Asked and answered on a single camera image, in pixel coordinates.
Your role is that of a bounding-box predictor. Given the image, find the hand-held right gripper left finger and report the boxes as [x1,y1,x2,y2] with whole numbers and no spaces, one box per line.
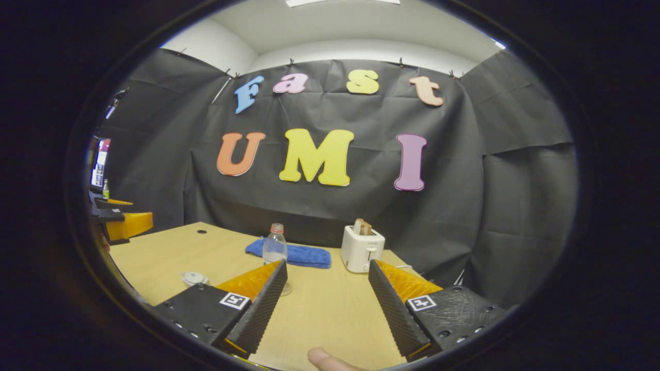
[154,259,288,360]

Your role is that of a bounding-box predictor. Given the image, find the computer monitor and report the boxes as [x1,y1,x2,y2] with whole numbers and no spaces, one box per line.
[92,138,111,189]

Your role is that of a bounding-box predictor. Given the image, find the white flowered teacup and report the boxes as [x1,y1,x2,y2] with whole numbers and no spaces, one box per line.
[180,271,211,288]

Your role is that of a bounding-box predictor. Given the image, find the blue towel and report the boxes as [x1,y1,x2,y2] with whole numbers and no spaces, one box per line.
[245,238,332,269]

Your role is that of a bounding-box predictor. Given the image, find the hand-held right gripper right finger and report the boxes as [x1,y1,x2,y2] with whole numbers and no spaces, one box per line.
[368,259,511,361]

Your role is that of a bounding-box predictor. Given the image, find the clear plastic water bottle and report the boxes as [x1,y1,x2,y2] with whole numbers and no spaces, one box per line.
[262,223,292,297]

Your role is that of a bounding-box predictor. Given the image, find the white toaster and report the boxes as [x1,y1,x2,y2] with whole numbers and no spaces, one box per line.
[340,225,386,274]

